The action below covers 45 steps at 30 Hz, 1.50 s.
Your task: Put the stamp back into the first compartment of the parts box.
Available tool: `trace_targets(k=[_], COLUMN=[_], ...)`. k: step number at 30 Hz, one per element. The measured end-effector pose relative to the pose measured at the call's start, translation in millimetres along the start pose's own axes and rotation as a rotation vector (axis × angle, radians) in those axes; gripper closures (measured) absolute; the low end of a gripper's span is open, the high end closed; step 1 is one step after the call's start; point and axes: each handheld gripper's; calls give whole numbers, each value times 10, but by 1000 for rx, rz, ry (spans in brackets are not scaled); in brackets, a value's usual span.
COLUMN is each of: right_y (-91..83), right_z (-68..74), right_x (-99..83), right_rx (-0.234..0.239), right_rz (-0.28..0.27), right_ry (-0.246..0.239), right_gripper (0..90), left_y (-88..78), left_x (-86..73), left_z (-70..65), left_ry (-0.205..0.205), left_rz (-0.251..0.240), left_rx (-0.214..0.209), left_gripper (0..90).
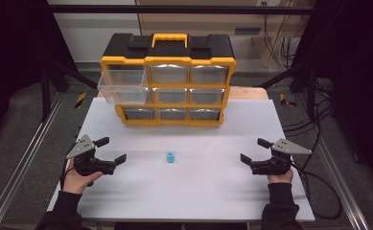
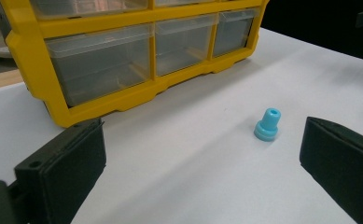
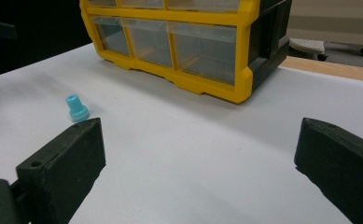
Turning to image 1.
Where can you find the small blue plastic part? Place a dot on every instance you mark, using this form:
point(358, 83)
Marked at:
point(170, 157)

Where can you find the black curtain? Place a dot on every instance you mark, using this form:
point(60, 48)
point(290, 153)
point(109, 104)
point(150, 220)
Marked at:
point(356, 80)
point(11, 48)

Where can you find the clear plastic drawer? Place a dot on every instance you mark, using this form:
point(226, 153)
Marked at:
point(123, 91)

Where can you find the aluminium floor rail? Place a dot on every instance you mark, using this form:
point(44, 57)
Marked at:
point(344, 191)
point(21, 159)

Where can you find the person's left hand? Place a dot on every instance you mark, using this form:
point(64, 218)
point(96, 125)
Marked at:
point(75, 182)

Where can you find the black horizontal frame bar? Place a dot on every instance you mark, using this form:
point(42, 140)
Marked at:
point(174, 9)

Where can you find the person's right hand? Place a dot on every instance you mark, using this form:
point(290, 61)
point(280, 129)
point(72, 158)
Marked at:
point(281, 179)

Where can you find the yellow black organizer cabinet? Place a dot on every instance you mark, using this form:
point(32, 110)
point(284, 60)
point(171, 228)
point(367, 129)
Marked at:
point(168, 48)

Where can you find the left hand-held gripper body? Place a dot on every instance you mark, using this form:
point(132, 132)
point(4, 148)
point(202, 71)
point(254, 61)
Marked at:
point(88, 163)

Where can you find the yellow black hazard tape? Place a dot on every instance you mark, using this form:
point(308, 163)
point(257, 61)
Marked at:
point(286, 100)
point(80, 100)

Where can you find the black metal stand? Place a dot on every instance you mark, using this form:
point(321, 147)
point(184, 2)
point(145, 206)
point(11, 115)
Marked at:
point(51, 80)
point(305, 80)

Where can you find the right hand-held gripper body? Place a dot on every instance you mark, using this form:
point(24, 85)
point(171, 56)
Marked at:
point(272, 166)

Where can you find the rows of transparent drawers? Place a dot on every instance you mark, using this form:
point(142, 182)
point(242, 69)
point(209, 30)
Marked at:
point(187, 96)

